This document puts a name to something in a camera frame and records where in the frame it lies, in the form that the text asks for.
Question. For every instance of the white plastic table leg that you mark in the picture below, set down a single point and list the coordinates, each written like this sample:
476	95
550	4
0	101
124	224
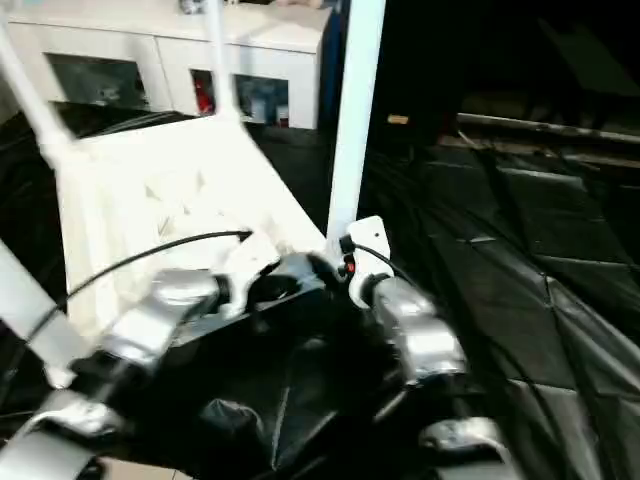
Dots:
30	310
30	75
222	60
355	125

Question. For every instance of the white plastic table top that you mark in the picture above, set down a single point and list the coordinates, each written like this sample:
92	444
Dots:
175	165

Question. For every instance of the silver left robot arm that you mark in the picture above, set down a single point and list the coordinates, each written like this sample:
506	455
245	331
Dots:
170	295

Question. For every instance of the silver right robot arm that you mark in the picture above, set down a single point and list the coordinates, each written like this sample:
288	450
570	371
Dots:
425	330

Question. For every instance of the yellow label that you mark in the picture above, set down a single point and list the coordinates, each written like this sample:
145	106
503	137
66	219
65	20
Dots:
398	119

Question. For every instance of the black plastic mat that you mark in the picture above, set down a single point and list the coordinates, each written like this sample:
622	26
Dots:
525	250

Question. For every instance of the white blue carton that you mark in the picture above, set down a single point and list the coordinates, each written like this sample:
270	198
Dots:
257	102

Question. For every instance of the red box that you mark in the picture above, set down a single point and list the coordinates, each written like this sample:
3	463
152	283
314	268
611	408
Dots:
202	95

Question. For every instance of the large black box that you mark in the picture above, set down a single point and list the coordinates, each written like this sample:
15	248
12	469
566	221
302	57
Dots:
525	55

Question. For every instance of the white glass-door cabinet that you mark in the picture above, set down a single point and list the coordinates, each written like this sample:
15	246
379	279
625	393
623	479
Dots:
150	35

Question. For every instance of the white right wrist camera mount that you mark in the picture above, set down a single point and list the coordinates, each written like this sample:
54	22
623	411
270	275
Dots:
370	240

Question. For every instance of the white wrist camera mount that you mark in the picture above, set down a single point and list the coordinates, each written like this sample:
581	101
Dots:
370	240
250	260

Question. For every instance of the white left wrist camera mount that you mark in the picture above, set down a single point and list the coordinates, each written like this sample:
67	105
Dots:
250	260

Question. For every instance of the dark horizontal metal rail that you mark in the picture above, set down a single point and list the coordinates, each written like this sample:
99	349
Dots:
550	129

